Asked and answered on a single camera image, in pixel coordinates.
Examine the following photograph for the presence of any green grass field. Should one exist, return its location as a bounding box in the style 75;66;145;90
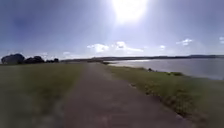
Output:
0;62;88;128

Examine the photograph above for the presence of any dark distant shoreline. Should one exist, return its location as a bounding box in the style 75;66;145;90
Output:
60;54;224;64

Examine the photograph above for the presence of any green grass bank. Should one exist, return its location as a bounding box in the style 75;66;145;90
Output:
99;62;224;128

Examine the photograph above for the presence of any grey-brown paved path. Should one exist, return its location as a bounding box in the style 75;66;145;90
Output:
62;62;196;128

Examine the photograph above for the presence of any row of dark trees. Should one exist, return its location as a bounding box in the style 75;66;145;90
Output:
0;53;60;65

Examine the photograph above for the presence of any grey water body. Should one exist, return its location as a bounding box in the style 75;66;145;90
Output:
107;58;224;81

